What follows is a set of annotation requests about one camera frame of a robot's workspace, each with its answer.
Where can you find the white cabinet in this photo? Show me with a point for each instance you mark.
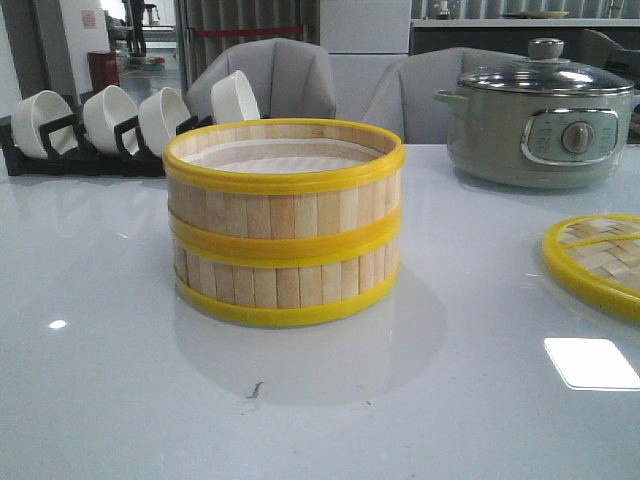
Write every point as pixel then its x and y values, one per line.
pixel 362 38

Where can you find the red bin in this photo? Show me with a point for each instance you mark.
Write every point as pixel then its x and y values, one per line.
pixel 103 69

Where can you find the grey chair right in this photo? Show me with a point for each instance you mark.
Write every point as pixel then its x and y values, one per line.
pixel 403 100

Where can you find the grey chair left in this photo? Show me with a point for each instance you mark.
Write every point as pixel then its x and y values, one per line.
pixel 290 79

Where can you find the bamboo steamer tier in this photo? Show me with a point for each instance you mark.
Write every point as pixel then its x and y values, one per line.
pixel 235 212
pixel 287 296

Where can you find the green electric cooking pot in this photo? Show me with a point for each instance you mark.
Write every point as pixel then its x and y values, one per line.
pixel 537 140

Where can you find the woven bamboo steamer lid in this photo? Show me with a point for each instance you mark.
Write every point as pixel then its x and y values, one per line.
pixel 596 257

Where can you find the white bowl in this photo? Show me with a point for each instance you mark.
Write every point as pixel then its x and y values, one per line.
pixel 102 112
pixel 30 114
pixel 159 116
pixel 233 100

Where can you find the glass pot lid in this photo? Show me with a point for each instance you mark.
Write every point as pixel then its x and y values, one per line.
pixel 544 71

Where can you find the white bowl far left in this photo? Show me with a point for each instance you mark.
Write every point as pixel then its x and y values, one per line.
pixel 30 114

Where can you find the black bowl rack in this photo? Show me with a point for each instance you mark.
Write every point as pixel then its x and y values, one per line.
pixel 133 158

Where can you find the white bowl rightmost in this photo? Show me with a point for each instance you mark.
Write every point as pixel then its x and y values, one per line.
pixel 233 100

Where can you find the grey chair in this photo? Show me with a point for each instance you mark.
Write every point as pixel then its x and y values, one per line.
pixel 403 100
pixel 290 79

